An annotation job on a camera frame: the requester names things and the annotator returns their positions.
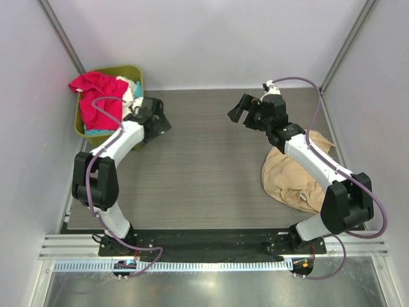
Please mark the left aluminium corner post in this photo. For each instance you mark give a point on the left aluminium corner post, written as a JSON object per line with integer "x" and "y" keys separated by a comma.
{"x": 61, "y": 34}

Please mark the aluminium corner post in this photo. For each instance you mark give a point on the aluminium corner post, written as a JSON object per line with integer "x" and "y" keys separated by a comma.
{"x": 359, "y": 22}
{"x": 61, "y": 34}

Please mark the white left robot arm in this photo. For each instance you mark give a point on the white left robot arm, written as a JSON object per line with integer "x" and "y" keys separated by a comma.
{"x": 95, "y": 179}

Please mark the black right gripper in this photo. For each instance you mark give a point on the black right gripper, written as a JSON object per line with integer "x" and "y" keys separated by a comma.
{"x": 245, "y": 104}

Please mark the white slotted cable duct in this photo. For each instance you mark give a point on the white slotted cable duct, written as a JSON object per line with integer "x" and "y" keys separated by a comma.
{"x": 172, "y": 266}

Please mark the olive green plastic bin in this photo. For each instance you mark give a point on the olive green plastic bin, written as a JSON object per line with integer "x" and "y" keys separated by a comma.
{"x": 129, "y": 71}

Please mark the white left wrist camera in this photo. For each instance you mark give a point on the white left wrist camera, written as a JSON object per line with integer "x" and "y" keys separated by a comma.
{"x": 134, "y": 105}

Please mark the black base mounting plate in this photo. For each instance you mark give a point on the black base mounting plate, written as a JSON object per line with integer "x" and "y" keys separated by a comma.
{"x": 231, "y": 246}

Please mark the beige t shirt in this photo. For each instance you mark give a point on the beige t shirt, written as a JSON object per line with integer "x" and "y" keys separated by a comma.
{"x": 287, "y": 181}

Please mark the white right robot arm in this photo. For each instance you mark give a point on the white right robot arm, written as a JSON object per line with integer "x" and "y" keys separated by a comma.
{"x": 346, "y": 204}

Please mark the aluminium frame rail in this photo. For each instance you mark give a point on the aluminium frame rail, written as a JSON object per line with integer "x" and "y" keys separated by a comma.
{"x": 83, "y": 247}

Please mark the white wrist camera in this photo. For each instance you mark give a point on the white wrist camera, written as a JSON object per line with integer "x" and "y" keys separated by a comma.
{"x": 134, "y": 105}
{"x": 269, "y": 88}

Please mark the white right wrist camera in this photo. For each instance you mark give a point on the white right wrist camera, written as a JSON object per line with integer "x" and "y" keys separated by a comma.
{"x": 269, "y": 88}

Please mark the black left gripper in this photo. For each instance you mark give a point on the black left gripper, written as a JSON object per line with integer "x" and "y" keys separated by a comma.
{"x": 162, "y": 126}

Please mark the right aluminium corner post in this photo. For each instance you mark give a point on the right aluminium corner post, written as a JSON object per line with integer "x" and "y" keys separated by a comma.
{"x": 359, "y": 22}

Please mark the cream t shirt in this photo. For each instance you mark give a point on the cream t shirt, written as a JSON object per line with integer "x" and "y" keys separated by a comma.
{"x": 128, "y": 95}

